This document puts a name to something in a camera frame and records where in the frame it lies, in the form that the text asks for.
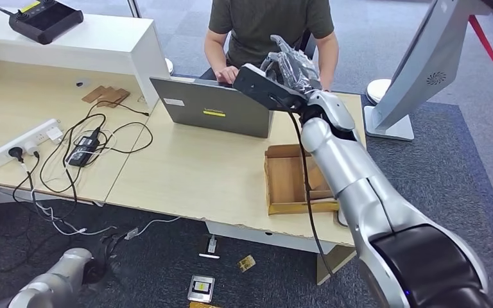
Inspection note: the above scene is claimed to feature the black office chair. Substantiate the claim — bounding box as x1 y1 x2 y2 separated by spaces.
295 28 318 60

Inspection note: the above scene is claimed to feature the brown wooden compartment box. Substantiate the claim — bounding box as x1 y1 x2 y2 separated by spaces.
264 143 341 216

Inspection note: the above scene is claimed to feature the clear plastic film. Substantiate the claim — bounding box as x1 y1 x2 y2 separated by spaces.
260 35 322 95

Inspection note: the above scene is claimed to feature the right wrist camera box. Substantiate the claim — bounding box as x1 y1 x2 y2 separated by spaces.
232 62 309 114

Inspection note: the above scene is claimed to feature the grey laptop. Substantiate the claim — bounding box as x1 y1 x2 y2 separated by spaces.
149 76 275 139

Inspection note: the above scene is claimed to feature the thin wooden plate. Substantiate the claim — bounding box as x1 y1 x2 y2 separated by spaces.
112 88 131 108
95 88 122 107
81 85 108 104

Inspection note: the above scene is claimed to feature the person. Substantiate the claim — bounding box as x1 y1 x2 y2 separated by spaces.
200 0 341 92

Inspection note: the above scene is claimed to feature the red barrier belt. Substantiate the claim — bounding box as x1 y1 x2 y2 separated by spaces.
467 15 493 101

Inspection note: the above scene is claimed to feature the white desk panel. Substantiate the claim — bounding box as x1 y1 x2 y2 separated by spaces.
205 221 336 256

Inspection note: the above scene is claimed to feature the black mains cable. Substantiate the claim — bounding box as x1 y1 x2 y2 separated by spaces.
12 112 108 222

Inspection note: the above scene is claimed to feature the small gold card piece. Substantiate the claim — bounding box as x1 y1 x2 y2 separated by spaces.
237 255 257 273

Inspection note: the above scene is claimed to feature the wooden desk leg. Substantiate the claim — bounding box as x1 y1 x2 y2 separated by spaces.
316 244 357 286

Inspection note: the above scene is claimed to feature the black remote controller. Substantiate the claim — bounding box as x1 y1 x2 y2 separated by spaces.
0 0 85 46

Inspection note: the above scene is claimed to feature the white usb charger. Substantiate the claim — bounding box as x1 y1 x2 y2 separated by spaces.
46 126 64 143

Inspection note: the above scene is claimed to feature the black laptop power cable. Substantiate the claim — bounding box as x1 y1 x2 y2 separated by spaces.
85 98 155 156

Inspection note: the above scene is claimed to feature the silver floor socket plate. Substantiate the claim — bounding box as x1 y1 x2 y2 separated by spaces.
187 274 216 304

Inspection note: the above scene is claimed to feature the grey kiosk stand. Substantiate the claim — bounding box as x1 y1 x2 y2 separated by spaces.
363 0 493 142

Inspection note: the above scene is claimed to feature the white power strip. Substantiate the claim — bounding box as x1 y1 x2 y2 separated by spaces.
0 118 63 167

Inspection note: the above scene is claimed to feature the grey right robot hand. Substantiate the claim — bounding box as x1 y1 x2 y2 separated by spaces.
260 35 322 96

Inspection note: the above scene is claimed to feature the person's right hand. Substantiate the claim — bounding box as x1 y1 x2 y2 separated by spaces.
214 65 241 85

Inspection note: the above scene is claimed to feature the silver frame post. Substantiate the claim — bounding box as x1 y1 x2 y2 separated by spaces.
126 0 142 19

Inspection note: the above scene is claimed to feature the black laptop power adapter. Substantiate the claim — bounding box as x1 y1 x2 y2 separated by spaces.
65 135 101 167

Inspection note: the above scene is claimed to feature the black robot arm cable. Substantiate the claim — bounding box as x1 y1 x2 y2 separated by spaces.
286 108 334 277

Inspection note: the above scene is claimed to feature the wooden key card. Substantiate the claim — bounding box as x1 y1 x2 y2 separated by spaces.
307 166 328 192

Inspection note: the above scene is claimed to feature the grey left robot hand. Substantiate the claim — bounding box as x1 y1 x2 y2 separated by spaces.
98 234 125 273

